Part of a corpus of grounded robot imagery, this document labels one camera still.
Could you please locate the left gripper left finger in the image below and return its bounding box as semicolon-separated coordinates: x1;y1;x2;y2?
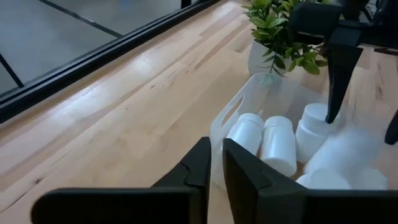
30;136;213;224

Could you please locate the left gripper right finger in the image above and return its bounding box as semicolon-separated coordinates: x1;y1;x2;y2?
221;138;398;224

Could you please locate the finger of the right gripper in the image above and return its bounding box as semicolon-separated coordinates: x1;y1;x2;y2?
324;42;364;124
384;108;398;146

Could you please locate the white pill bottle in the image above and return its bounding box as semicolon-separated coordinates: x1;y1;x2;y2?
294;102;341;165
259;115;298;177
353;167;389;191
295;169;352;191
226;112;266;156
304;127;385;175

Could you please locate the clear plastic basket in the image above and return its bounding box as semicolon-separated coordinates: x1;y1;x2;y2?
210;72;398;191

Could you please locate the green plant in white pot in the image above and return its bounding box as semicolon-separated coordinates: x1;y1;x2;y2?
241;0;343;77

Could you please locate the black aluminium table frame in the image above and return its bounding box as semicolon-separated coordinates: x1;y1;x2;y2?
0;0;220;124

